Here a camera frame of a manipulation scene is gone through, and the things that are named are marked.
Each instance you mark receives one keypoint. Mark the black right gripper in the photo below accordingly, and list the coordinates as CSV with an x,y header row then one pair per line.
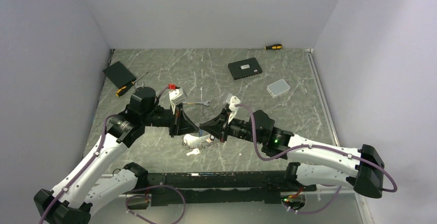
x,y
218,126

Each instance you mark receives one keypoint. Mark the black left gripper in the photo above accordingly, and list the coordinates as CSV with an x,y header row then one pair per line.
x,y
180,124

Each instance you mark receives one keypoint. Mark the large metal keyring with chain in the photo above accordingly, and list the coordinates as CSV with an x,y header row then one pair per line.
x,y
198,142

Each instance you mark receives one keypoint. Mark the white key tag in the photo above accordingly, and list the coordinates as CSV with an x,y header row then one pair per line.
x,y
195,151

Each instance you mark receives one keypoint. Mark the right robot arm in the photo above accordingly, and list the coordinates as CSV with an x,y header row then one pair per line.
x,y
309,162

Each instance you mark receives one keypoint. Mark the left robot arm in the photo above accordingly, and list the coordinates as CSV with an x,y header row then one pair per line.
x,y
82,193

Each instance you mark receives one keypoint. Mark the small silver wrench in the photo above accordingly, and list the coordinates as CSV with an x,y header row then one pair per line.
x,y
206,103

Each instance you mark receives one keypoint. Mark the white plastic box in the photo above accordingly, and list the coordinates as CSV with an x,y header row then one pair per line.
x,y
277,88

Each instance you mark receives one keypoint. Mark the orange black screwdriver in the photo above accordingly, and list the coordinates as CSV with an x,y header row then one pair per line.
x,y
120,92

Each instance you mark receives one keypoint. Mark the black flat box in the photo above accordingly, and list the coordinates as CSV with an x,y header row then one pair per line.
x,y
119,74

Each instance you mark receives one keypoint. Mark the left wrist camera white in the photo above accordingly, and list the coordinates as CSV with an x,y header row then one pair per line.
x,y
177,96

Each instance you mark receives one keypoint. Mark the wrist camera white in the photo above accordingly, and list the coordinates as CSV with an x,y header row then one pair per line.
x,y
177,96
233,101

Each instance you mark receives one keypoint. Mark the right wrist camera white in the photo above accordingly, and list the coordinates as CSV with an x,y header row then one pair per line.
x,y
233,101

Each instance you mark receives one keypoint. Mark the black network switch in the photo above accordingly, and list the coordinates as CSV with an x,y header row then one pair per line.
x,y
244,68

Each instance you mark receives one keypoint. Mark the orange screwdriver at wall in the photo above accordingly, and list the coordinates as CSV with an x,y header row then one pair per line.
x,y
270,47

